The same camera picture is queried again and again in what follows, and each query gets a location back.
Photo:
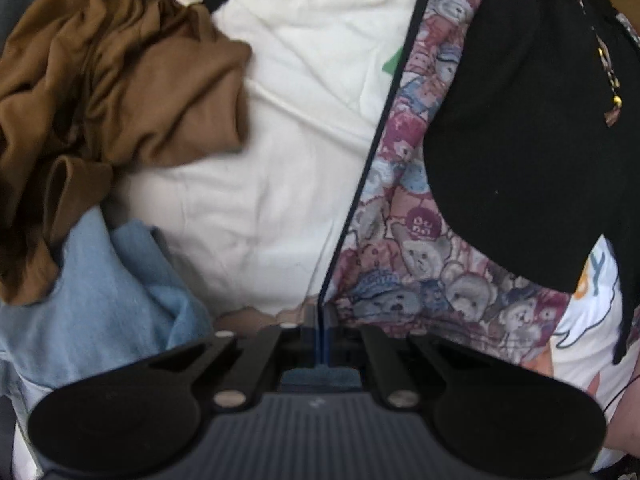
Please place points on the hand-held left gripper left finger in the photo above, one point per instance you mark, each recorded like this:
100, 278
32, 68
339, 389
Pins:
300, 347

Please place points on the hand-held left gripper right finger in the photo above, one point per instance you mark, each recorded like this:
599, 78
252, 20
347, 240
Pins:
345, 347

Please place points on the black garment with bear-print lining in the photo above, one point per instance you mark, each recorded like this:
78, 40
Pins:
525, 135

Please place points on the cream bear printed blanket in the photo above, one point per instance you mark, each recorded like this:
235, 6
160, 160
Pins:
280, 160

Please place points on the light blue cloth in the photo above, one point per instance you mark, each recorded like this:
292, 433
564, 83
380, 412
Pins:
100, 300

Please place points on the brown garment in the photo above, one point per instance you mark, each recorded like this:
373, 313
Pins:
125, 85

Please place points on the dark grey pillow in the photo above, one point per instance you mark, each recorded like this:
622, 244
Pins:
22, 0

